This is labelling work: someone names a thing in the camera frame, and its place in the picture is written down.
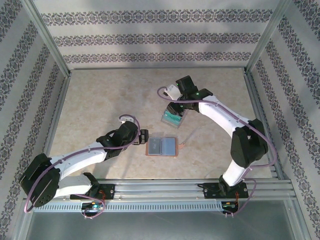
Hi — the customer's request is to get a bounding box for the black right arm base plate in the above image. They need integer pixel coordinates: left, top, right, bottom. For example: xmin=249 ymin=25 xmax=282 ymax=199
xmin=203 ymin=182 xmax=249 ymax=200

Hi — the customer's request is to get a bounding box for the aluminium mounting rail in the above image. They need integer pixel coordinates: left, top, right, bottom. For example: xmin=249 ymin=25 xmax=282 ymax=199
xmin=23 ymin=177 xmax=294 ymax=201

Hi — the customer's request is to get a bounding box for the grey metal panel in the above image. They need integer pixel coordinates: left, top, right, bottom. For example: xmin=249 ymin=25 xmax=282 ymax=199
xmin=24 ymin=211 xmax=301 ymax=240

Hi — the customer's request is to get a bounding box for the aluminium frame post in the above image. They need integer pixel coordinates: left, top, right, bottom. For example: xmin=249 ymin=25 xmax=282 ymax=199
xmin=244 ymin=0 xmax=293 ymax=76
xmin=19 ymin=0 xmax=72 ymax=78

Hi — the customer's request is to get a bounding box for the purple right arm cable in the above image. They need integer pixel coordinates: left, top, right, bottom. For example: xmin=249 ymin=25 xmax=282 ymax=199
xmin=156 ymin=85 xmax=278 ymax=220

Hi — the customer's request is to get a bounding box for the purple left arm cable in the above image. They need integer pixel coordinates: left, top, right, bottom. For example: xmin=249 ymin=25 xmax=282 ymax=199
xmin=23 ymin=114 xmax=141 ymax=220

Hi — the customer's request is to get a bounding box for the grey slotted cable duct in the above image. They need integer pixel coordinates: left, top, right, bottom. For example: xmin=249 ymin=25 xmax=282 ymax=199
xmin=32 ymin=201 xmax=242 ymax=213

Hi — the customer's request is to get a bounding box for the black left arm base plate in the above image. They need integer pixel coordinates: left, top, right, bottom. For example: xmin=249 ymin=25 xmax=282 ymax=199
xmin=69 ymin=183 xmax=116 ymax=201

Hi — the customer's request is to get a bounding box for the clear plastic tray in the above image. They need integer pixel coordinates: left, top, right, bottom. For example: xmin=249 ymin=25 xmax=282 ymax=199
xmin=160 ymin=103 xmax=189 ymax=130

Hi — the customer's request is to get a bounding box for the teal plastic card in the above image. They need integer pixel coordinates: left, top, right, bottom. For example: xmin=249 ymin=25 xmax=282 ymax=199
xmin=148 ymin=138 xmax=163 ymax=154
xmin=163 ymin=111 xmax=183 ymax=125

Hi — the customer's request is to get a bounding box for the aluminium side rail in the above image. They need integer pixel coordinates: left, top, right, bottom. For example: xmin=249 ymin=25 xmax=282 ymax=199
xmin=242 ymin=67 xmax=287 ymax=181
xmin=33 ymin=71 xmax=73 ymax=183

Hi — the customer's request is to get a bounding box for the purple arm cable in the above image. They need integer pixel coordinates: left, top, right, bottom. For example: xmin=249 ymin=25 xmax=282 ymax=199
xmin=156 ymin=85 xmax=278 ymax=220
xmin=23 ymin=114 xmax=141 ymax=220

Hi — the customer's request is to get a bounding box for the small electronics board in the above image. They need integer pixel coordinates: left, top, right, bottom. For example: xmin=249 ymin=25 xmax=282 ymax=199
xmin=221 ymin=200 xmax=240 ymax=211
xmin=81 ymin=201 xmax=105 ymax=213

